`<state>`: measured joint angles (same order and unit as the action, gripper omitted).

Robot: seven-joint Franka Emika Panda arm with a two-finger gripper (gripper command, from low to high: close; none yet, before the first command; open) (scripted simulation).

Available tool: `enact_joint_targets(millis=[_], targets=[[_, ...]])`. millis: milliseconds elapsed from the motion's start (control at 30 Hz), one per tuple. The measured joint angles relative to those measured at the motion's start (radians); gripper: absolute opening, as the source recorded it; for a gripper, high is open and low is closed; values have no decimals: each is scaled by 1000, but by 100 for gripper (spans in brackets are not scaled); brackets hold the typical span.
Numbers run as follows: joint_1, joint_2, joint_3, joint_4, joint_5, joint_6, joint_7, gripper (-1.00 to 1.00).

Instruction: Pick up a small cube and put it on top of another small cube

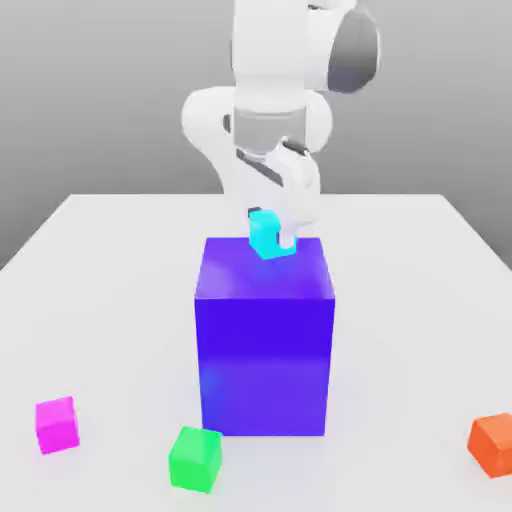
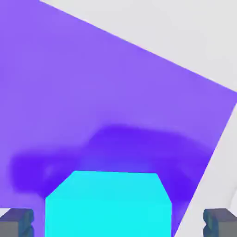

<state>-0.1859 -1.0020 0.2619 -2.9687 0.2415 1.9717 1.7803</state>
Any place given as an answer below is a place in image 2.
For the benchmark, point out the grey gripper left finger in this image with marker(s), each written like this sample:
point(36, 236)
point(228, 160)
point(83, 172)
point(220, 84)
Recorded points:
point(14, 224)

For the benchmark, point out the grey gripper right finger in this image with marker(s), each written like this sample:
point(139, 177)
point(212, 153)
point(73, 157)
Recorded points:
point(220, 224)

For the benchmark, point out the small cyan cube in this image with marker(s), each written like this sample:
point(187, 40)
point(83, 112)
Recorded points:
point(109, 205)

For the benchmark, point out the large purple box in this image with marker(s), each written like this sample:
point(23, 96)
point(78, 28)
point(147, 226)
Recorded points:
point(92, 92)

